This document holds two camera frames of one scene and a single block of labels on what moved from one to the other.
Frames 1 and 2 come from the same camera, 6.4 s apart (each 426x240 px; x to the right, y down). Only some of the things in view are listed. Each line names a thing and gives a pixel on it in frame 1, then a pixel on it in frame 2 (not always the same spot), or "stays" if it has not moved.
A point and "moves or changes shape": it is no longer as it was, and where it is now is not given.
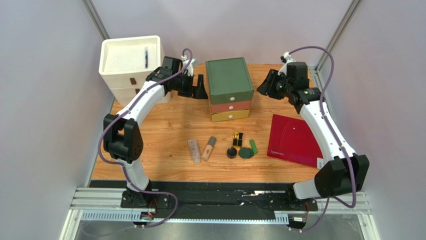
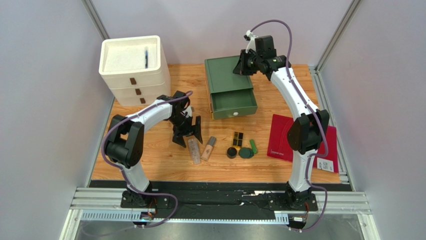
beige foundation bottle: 208,150 stays
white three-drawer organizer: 125,64 stays
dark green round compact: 245,152 stays
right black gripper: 274,84 → 244,63
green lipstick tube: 253,146 stays
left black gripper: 200,92 → 178,137
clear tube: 195,150 stays
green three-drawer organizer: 230,89 moves or changes shape
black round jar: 231,152 stays
